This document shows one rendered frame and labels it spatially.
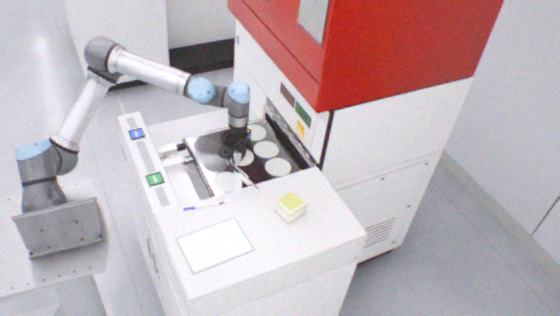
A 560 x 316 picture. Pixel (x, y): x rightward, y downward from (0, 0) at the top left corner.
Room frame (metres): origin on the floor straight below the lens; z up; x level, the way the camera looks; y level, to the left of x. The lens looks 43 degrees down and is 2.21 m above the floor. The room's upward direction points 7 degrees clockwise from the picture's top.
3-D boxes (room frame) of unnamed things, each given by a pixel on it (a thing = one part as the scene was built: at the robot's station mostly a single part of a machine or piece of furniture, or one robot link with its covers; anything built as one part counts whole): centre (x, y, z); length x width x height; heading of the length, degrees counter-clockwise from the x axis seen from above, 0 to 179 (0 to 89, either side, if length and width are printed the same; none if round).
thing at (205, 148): (1.37, 0.14, 0.90); 0.34 x 0.34 x 0.01; 31
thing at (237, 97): (1.32, 0.15, 1.21); 0.09 x 0.08 x 0.11; 85
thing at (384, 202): (1.83, -0.25, 0.41); 0.82 x 0.71 x 0.82; 31
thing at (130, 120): (1.24, 0.48, 0.89); 0.55 x 0.09 x 0.14; 31
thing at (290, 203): (1.05, -0.07, 1.00); 0.07 x 0.07 x 0.07; 46
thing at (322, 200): (0.99, 0.02, 0.89); 0.62 x 0.35 x 0.14; 121
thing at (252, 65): (1.65, 0.04, 1.02); 0.82 x 0.03 x 0.40; 31
